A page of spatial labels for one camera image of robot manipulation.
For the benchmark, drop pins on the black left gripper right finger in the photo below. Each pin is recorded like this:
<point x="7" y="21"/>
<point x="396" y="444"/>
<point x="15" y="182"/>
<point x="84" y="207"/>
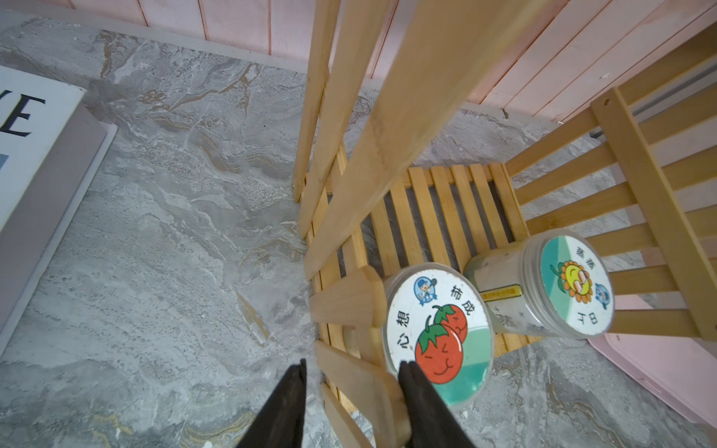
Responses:
<point x="432" y="424"/>

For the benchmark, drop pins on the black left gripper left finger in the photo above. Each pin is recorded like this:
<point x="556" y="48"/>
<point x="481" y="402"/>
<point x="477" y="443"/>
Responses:
<point x="280" y="423"/>

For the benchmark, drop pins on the tomato seed jar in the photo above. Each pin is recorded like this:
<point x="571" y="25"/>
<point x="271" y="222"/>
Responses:
<point x="437" y="318"/>

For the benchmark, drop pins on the sunflower seed jar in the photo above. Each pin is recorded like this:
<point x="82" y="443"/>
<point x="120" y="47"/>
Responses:
<point x="553" y="284"/>

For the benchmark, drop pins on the wooden slatted shelf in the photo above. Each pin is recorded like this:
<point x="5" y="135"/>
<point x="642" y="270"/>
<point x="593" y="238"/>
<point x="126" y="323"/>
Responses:
<point x="598" y="160"/>

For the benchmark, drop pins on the pink flat case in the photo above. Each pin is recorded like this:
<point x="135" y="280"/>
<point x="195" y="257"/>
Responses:
<point x="677" y="370"/>

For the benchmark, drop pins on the LOEWE magazine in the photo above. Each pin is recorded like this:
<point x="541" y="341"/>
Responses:
<point x="51" y="150"/>

